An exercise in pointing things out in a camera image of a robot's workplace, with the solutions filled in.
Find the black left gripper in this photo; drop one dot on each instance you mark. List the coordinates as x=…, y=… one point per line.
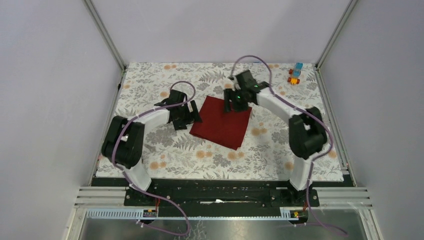
x=181, y=124

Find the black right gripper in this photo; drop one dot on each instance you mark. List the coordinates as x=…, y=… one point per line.
x=229, y=95

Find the dark red cloth napkin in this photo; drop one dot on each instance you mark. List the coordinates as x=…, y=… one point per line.
x=227, y=129

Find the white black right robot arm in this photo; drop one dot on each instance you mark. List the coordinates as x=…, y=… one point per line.
x=307, y=133

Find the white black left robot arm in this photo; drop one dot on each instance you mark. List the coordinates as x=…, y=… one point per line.
x=123, y=144

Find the blue orange toy car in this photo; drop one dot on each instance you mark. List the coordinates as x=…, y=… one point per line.
x=295, y=73

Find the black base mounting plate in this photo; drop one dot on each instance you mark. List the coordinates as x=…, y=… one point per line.
x=221, y=198

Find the right aluminium frame post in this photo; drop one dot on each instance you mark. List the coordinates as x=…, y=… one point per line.
x=337, y=31

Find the aluminium frame post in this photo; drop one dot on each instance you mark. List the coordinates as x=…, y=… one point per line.
x=337, y=31
x=89, y=4

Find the left aluminium frame post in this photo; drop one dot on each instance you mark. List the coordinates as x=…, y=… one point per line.
x=89, y=4

